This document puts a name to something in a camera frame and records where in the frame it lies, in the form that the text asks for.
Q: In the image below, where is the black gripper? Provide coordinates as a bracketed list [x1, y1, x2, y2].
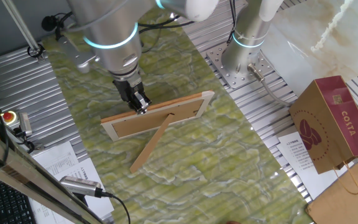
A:
[112, 76, 152, 114]

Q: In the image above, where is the paper sheet with bold heading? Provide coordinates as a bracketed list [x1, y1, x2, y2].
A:
[53, 157, 115, 220]

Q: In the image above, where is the green marble pattern mat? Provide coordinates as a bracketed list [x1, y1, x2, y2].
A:
[41, 0, 313, 224]

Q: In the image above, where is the paper sheet with printed table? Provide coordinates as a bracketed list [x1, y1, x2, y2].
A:
[31, 140, 80, 177]

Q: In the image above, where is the red emergency stop button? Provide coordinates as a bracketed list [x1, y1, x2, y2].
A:
[0, 110, 20, 128]

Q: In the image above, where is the thin metal rod with base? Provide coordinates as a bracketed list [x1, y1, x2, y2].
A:
[1, 0, 47, 60]

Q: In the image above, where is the white printed paper sheet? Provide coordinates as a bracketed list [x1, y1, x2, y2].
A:
[277, 130, 354, 200]
[28, 197, 74, 224]

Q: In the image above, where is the black keyboard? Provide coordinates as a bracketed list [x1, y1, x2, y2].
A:
[0, 172, 37, 224]

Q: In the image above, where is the Costa paper bag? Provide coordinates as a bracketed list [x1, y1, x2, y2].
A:
[288, 75, 358, 195]

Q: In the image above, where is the white marble pattern sheet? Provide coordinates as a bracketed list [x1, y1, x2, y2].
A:
[259, 0, 358, 97]

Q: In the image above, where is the plain brown paper bag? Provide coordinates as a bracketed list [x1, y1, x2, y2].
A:
[305, 161, 358, 224]

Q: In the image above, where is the wooden picture frame with stand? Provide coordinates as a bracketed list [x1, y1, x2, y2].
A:
[100, 90, 216, 174]

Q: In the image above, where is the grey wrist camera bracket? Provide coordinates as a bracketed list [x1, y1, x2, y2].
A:
[41, 11, 101, 75]

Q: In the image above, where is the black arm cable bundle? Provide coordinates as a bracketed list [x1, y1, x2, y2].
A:
[137, 0, 239, 54]

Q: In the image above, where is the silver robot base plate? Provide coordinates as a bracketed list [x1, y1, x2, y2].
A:
[206, 40, 281, 90]

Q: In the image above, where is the black camera cable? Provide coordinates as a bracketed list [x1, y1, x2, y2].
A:
[99, 191, 132, 224]

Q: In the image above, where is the long silver camera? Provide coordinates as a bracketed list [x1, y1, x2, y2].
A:
[59, 175, 104, 199]

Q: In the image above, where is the black camera stand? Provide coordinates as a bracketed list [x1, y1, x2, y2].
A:
[72, 192, 89, 208]

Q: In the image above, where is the small silver camera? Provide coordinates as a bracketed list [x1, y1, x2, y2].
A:
[17, 112, 33, 138]

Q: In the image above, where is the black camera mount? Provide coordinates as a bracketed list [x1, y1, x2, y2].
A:
[12, 127, 37, 154]

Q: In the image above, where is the grey base hose with connector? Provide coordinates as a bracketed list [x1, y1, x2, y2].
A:
[247, 63, 295, 107]

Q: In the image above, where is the shiny metal frame bar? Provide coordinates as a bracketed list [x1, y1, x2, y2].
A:
[0, 123, 105, 224]

